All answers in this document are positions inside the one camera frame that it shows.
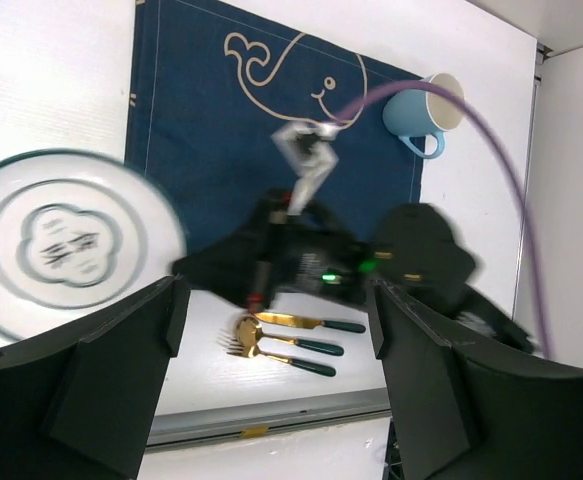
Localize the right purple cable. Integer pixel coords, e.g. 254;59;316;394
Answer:
333;79;557;359

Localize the navy blue whale placemat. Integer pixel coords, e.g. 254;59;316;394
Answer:
125;1;410;251

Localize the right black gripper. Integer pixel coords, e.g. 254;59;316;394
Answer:
171;189;372;310

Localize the white plate green rim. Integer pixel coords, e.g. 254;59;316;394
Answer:
0;149;187;341

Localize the gold spoon green handle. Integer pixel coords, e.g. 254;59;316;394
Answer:
235;316;345;357

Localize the light blue mug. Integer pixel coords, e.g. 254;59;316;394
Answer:
383;90;464;159

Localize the gold knife green handle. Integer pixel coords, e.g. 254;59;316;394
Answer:
254;312;366;334

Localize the aluminium rail front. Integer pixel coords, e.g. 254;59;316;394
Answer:
147;388;390;447

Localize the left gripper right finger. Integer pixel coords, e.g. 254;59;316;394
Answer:
368;280;583;479

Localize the gold fork green handle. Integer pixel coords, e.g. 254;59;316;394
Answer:
219;336;337;378

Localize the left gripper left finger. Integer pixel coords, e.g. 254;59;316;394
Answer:
0;276;190;479

